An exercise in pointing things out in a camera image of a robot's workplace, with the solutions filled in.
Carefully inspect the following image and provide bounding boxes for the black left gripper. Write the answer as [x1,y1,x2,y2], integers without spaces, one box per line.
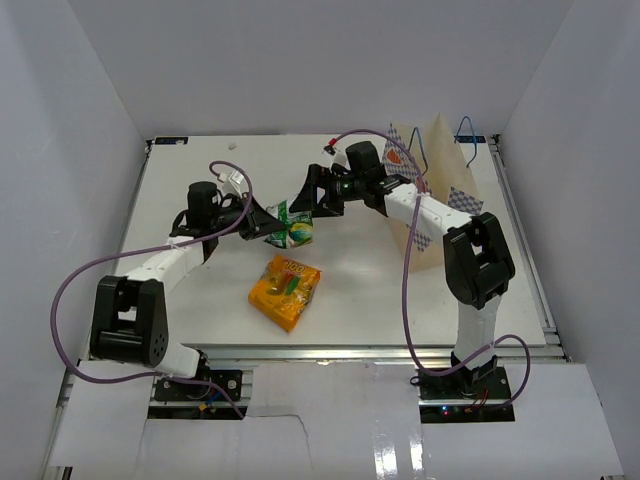
[210,192,286,241]

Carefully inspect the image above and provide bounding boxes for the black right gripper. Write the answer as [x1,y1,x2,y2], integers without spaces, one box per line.
[290,164,366,218]

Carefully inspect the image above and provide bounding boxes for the green snack bag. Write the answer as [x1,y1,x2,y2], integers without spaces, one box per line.
[264,198,313,249]

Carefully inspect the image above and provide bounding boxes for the orange gummy candy bag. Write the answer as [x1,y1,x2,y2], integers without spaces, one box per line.
[248,255,322,333]

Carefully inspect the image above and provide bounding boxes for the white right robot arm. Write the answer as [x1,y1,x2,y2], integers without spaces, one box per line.
[289,141,515,399]

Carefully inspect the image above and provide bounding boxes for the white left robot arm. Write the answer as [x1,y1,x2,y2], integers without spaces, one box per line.
[90,181,286,399]

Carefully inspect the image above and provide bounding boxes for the black XDOF label plate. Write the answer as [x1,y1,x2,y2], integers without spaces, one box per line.
[153,136,189,146]

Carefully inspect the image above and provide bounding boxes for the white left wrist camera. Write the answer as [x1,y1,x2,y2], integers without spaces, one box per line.
[217,170,248,197]

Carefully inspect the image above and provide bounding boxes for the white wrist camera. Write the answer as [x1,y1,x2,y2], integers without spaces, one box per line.
[322,140,348,168]
[217,170,248,197]

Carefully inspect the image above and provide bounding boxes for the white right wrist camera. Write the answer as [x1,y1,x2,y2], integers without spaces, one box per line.
[322,140,348,168]

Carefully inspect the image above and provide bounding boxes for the checkered paper bag blue handles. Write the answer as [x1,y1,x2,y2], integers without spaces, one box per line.
[384,112,486,274]

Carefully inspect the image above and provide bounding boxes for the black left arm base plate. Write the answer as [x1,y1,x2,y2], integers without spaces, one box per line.
[148,367,246,420]

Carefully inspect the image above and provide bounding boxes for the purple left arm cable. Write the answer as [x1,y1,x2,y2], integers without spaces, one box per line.
[51,160,254,419]

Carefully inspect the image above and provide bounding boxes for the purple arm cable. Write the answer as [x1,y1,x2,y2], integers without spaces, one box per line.
[327,129,531,407]
[51,160,254,419]

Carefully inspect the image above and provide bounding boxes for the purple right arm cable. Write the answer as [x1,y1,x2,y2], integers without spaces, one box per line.
[327,129,531,407]

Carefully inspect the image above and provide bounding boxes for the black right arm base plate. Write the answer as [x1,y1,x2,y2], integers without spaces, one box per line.
[410,367,515,425]

